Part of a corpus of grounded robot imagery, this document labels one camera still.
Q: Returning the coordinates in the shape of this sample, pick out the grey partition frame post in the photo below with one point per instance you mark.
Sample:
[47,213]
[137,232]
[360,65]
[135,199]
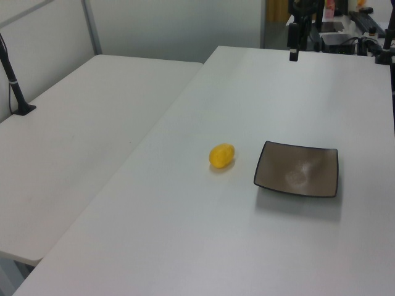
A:
[92,27]

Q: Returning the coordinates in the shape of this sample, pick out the black electronics box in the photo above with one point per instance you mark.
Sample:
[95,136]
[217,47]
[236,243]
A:
[338,43]

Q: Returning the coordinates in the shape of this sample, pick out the black flat tablet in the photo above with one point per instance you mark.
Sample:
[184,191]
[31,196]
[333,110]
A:
[331,26]

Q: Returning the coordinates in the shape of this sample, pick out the yellow lemon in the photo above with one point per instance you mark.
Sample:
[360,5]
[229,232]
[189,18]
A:
[221,156]

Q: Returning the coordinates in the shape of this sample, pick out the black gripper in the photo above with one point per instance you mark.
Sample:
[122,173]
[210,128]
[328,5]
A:
[293,35]

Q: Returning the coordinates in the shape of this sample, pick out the brown square ceramic plate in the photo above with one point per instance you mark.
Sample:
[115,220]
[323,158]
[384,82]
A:
[296,168]

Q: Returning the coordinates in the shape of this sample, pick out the black keyboard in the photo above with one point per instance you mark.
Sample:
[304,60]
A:
[365,21]

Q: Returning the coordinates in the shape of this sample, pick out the pink bottle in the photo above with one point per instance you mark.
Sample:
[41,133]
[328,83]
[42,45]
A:
[329,9]

